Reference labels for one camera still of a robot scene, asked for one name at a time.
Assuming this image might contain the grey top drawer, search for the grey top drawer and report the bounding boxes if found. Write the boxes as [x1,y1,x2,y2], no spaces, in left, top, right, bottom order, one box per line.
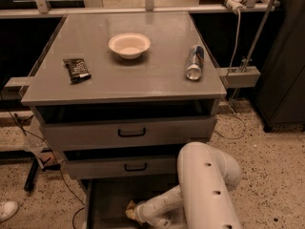
[41,115,216,151]

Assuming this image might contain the black drawer handle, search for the black drawer handle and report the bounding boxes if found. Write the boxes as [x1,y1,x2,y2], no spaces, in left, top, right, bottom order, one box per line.
[124,162,148,173]
[117,128,147,138]

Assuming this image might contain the grey middle drawer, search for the grey middle drawer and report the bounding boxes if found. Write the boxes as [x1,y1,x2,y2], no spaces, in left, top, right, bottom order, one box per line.
[64,155,176,179]

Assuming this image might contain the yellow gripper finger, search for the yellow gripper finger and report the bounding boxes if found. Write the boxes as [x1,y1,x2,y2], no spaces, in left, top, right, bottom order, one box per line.
[125,200,143,225]

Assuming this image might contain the black top drawer handle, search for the black top drawer handle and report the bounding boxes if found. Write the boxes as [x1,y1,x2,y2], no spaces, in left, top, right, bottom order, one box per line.
[117,128,147,138]

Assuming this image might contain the white cable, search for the white cable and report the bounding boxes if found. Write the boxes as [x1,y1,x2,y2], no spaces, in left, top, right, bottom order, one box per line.
[213,8,248,141]

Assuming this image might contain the black clamp tool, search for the black clamp tool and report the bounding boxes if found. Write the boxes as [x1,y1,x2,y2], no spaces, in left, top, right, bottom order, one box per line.
[24,150,61,193]

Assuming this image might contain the grey back rail shelf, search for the grey back rail shelf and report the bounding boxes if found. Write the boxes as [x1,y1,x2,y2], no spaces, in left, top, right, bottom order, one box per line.
[0,2,282,20]

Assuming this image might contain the white shoe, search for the white shoe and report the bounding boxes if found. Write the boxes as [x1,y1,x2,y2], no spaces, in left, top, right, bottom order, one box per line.
[0,200,19,222]

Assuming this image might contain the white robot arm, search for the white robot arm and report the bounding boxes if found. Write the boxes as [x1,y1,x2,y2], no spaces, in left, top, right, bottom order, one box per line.
[126,142,242,229]

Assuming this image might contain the black snack packet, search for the black snack packet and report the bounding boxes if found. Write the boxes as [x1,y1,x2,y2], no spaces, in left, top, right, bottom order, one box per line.
[63,58,92,84]

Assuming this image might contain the white paper bowl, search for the white paper bowl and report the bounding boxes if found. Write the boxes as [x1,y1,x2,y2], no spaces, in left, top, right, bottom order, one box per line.
[109,33,151,59]

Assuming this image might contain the metal rod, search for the metal rod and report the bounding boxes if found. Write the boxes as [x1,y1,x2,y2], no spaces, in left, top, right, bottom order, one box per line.
[228,0,284,103]

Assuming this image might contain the grey drawer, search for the grey drawer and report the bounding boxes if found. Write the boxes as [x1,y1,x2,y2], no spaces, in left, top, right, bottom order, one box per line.
[64,155,176,179]
[41,115,216,151]
[86,175,178,229]

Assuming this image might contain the black floor cable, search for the black floor cable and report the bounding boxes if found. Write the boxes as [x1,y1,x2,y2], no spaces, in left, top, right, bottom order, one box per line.
[0,93,87,229]

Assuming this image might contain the dark cabinet at right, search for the dark cabinet at right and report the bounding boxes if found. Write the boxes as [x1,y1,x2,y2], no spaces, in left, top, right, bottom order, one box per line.
[253,0,305,133]

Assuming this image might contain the silver blue drink can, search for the silver blue drink can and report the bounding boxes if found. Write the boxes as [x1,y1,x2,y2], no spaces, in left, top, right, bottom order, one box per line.
[185,45,204,81]

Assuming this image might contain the grey drawer cabinet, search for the grey drawer cabinet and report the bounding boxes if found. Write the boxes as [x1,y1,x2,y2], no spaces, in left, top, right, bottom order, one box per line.
[20,11,227,229]

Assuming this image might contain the black middle drawer handle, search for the black middle drawer handle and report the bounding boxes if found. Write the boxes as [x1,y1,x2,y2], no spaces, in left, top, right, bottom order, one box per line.
[124,162,148,173]

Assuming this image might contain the grey bottom drawer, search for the grey bottom drawer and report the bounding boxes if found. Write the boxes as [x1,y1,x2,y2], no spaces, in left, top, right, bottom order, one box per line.
[86,175,178,229]

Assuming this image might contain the grey metal bracket block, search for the grey metal bracket block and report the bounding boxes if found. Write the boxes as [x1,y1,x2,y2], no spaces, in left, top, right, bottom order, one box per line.
[216,67,260,89]

